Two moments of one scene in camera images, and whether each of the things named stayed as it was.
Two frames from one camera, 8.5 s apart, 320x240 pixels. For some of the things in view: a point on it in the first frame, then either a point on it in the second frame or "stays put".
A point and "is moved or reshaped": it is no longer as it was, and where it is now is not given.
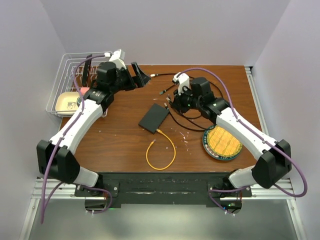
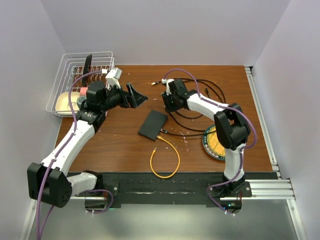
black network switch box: (154, 118) is moved or reshaped
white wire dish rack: (78, 71) stays put
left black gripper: (142, 79) to (130, 99)
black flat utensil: (86, 72) stays put
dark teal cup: (78, 101) stays put
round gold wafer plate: (220, 144) stays put
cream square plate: (66, 103) stays put
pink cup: (83, 90) stays put
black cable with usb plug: (164, 91) to (162, 130)
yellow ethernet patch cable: (153, 141) to (163, 139)
